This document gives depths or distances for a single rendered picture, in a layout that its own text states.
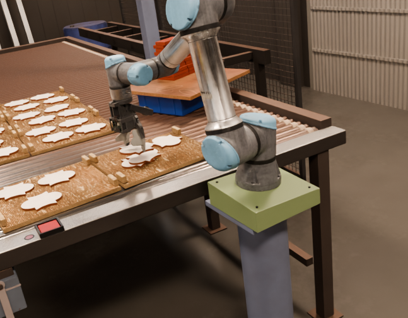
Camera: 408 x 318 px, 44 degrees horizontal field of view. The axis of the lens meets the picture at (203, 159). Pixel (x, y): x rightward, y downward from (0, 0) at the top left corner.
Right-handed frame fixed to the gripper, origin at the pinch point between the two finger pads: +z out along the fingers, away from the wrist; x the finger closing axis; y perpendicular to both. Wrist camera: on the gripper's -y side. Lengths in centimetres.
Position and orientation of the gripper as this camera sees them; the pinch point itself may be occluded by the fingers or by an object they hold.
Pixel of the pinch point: (136, 147)
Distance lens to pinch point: 195.1
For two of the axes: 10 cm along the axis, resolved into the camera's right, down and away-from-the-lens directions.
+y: -6.9, 3.6, -6.3
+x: 7.1, 1.8, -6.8
